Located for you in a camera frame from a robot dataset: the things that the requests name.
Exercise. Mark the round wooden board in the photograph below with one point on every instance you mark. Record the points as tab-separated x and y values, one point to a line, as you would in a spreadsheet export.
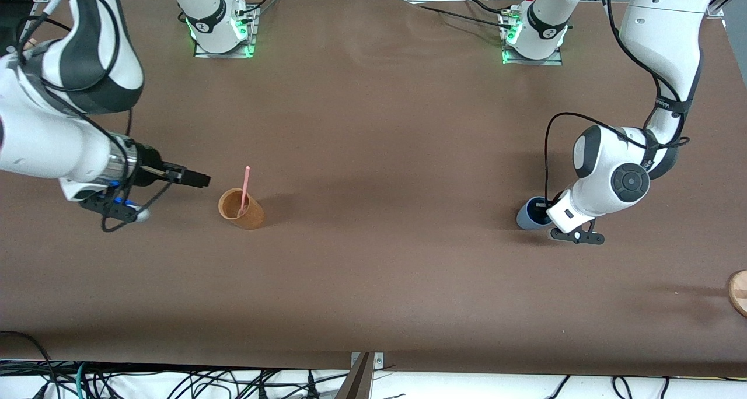
739	294

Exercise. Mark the metal table edge bracket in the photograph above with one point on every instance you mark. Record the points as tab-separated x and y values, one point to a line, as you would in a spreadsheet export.
378	359

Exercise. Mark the dark angled pole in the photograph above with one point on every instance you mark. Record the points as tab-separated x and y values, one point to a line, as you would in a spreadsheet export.
357	381

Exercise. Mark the brown wooden cup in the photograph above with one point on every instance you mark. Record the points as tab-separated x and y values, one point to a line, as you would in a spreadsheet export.
248	215

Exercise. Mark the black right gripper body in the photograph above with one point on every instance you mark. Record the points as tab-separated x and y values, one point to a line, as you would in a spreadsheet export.
148	167

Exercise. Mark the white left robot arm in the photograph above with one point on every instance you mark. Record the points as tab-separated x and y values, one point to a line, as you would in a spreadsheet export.
613	180

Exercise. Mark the pink straw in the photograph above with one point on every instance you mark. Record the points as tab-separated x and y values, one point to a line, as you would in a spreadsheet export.
244	192

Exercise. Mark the blue plastic cup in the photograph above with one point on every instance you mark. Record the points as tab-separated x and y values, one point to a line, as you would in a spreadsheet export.
527	218

